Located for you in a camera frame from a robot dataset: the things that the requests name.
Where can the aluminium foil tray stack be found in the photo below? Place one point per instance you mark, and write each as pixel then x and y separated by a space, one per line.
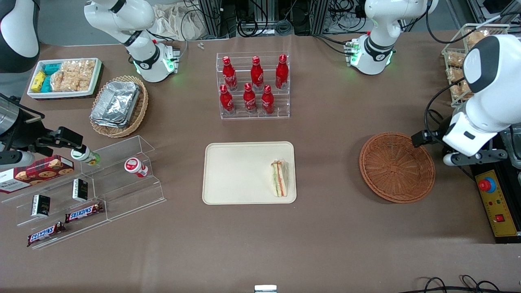
pixel 116 103

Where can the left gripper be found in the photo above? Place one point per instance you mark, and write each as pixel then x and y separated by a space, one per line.
pixel 420 138

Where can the clear acrylic bottle rack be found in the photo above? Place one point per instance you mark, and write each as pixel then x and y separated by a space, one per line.
pixel 242 67

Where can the black appliance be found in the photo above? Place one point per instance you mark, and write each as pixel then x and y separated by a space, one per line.
pixel 504 241

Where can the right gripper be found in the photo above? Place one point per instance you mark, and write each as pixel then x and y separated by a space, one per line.
pixel 25 133

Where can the white box edge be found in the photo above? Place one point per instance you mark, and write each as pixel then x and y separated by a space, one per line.
pixel 265 289

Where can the yellow control panel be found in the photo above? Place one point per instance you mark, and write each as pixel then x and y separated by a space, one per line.
pixel 506 195

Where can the red rocker switch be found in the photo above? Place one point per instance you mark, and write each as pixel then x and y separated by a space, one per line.
pixel 500 218

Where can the brown wicker basket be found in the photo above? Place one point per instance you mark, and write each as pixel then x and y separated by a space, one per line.
pixel 397 171

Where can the yellow snack packet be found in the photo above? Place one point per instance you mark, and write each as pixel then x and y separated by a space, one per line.
pixel 38 81

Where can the beige plastic tray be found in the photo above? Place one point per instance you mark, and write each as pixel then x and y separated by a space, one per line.
pixel 240 175

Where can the steel pan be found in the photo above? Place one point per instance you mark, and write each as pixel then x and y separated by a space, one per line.
pixel 516 148

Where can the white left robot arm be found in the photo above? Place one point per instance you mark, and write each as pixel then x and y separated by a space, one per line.
pixel 496 106

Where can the teal snack packet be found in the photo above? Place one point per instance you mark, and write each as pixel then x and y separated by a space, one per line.
pixel 47 84
pixel 52 68

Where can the white rectangular bin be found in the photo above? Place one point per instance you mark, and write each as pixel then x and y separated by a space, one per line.
pixel 61 95

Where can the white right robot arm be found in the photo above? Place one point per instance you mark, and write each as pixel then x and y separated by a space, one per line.
pixel 122 16

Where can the clear acrylic step display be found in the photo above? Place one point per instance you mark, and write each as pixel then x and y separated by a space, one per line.
pixel 122 191

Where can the aluminium frame rack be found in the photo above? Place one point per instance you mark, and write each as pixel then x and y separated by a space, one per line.
pixel 209 16

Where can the crumpled beige cloth bag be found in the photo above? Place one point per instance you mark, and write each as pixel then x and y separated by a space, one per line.
pixel 175 22

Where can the light wicker basket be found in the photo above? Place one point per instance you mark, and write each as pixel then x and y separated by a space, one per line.
pixel 140 106

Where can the white bottle red cap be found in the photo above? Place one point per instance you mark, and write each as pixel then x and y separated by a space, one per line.
pixel 132 165

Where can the green drink bottle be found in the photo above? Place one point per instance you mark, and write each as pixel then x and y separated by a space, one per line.
pixel 81 154

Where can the red tartan cookie box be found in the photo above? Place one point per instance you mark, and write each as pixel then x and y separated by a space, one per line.
pixel 40 171

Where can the red cola bottle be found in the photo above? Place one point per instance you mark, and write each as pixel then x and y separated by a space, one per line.
pixel 226 101
pixel 256 75
pixel 267 101
pixel 229 77
pixel 281 73
pixel 250 101

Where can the Snickers chocolate bar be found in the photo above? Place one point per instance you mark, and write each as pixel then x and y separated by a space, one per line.
pixel 46 234
pixel 84 212

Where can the small black chocolate box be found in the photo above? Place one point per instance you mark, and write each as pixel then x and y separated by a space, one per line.
pixel 40 205
pixel 80 190

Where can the red emergency stop button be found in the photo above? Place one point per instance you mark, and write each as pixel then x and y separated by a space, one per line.
pixel 485 185

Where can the rice cracker bag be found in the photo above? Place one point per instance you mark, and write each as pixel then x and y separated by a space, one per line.
pixel 84 81
pixel 79 66
pixel 63 81
pixel 474 38
pixel 455 60
pixel 458 91
pixel 454 74

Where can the triangle sandwich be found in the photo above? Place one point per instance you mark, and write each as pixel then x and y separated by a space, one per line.
pixel 280 179

